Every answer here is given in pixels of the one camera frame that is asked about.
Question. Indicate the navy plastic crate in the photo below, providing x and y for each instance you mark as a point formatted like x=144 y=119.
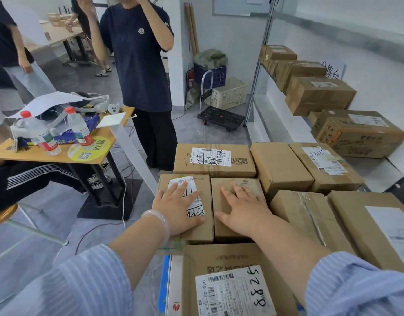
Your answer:
x=215 y=77

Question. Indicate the light blue striped shirt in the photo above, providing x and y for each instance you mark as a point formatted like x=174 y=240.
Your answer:
x=73 y=286

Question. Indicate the bundle of wooden poles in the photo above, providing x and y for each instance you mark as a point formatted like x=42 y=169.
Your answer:
x=191 y=29

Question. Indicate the whiteboard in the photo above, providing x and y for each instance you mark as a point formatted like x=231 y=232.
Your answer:
x=235 y=6

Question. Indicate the clear tape cardboard box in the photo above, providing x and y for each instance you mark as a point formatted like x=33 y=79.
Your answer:
x=287 y=210

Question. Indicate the red fire extinguisher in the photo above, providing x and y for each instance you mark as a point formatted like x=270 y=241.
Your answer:
x=190 y=80

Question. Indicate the round wooden stool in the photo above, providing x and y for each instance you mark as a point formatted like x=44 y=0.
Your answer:
x=4 y=213

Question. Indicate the box with barcode label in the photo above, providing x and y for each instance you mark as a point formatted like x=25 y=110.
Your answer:
x=353 y=220

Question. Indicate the translucent white bangle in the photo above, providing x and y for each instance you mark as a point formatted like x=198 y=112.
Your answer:
x=164 y=223

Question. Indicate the large white paper sheet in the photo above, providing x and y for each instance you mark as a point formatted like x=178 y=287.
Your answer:
x=47 y=101

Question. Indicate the long wooden table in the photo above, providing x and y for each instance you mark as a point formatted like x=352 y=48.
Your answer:
x=53 y=34

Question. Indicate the white paper sign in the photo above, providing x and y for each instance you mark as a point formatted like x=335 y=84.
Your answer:
x=333 y=71

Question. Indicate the blue tray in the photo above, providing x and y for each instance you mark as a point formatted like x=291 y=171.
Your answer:
x=163 y=286

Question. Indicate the box labelled 5288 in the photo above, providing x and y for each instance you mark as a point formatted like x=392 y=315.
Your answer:
x=202 y=263

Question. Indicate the white controller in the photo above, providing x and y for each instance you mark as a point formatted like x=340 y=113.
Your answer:
x=114 y=108

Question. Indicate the black platform trolley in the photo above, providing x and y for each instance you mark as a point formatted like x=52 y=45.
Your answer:
x=221 y=118

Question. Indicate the printed cardboard box with label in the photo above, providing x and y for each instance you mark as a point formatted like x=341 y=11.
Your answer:
x=320 y=98
x=360 y=141
x=279 y=54
x=297 y=69

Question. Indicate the person's left forearm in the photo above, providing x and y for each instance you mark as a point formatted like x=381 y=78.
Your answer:
x=139 y=243

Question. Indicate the person's left hand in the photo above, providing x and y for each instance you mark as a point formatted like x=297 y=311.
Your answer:
x=175 y=210

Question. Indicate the small plain cardboard box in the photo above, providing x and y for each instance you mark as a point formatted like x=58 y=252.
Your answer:
x=281 y=167

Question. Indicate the wide box with handwritten label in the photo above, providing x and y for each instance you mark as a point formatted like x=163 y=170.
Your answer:
x=244 y=167

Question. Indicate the wooden table with black legs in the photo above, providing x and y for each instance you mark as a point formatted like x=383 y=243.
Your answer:
x=24 y=154

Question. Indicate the white box with red logo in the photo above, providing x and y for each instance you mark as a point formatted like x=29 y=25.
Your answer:
x=175 y=286

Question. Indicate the person's right hand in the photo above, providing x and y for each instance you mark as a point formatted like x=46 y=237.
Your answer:
x=246 y=213

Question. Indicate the white headset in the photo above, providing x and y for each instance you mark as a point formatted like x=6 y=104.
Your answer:
x=96 y=101

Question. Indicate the small box with black print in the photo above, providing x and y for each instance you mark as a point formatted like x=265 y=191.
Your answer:
x=218 y=200

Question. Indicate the camouflage bag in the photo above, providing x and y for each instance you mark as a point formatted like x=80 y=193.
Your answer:
x=211 y=59

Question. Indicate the clear water bottle red cap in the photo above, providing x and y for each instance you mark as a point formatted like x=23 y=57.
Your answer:
x=80 y=128
x=40 y=134

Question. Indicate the round yellow sticker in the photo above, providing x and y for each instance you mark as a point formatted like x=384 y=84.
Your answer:
x=96 y=151

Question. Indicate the small white paper sheet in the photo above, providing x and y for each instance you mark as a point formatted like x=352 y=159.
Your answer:
x=111 y=120

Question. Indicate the person's right forearm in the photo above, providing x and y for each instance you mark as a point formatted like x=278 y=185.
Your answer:
x=287 y=256

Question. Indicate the pile of small brown boxes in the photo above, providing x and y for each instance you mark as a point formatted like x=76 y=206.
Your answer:
x=58 y=19

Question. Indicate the box labelled 7786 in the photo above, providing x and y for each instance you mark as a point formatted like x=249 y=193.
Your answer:
x=205 y=194

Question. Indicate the blue packet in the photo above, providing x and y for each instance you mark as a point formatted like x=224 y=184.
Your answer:
x=90 y=123

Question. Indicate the cream plastic crate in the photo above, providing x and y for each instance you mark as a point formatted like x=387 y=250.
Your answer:
x=226 y=95

